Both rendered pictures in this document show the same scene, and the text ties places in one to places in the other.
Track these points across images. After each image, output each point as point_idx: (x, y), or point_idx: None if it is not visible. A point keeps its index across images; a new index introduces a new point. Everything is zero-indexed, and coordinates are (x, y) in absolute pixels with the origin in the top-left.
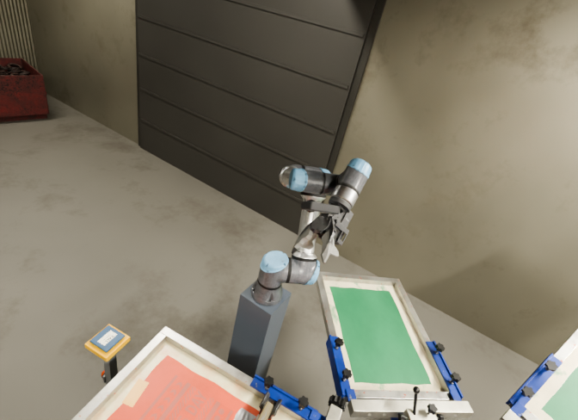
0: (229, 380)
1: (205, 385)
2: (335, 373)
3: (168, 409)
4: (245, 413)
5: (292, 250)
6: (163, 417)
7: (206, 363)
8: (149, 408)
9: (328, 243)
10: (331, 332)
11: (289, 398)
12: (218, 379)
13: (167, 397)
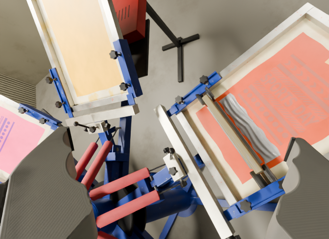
0: None
1: (323, 130)
2: None
3: (309, 90)
4: (272, 155)
5: (291, 138)
6: (301, 86)
7: None
8: (317, 75)
9: (13, 173)
10: None
11: (263, 201)
12: (324, 144)
13: (323, 91)
